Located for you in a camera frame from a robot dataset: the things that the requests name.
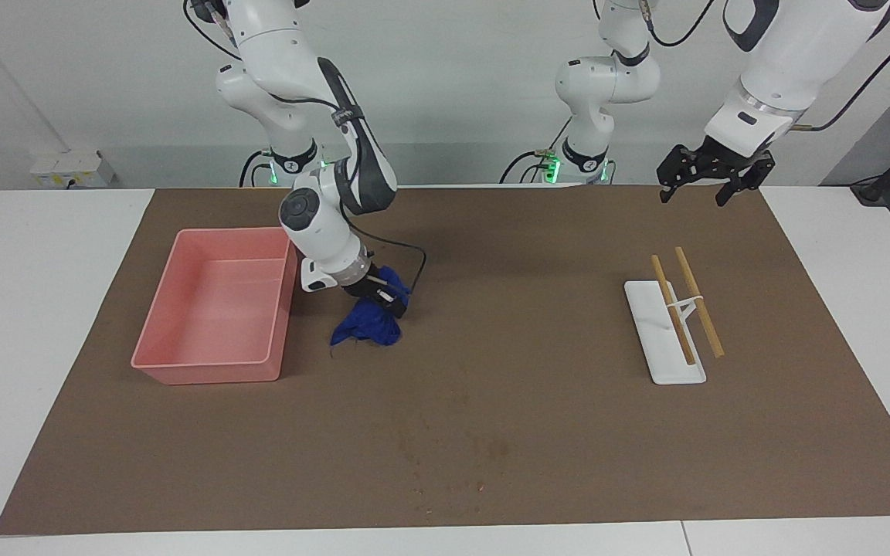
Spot blue towel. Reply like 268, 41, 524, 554
329, 266, 413, 348

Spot white towel rack stand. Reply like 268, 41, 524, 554
624, 280, 707, 385

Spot wooden rack rod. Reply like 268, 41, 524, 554
651, 255, 698, 366
674, 247, 725, 359

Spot pink plastic bin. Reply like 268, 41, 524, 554
131, 226, 298, 385

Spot brown table mat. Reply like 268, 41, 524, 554
0, 184, 890, 536

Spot white power box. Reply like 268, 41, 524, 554
30, 151, 117, 188

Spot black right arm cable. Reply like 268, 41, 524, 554
351, 220, 429, 298

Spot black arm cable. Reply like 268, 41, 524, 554
642, 0, 890, 132
351, 220, 429, 298

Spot black left base cable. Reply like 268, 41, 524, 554
499, 116, 574, 185

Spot black base cable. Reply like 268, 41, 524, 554
499, 116, 574, 185
239, 149, 276, 187

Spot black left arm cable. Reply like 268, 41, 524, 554
642, 0, 890, 132

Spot black right base cable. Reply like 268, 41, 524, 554
239, 149, 276, 187

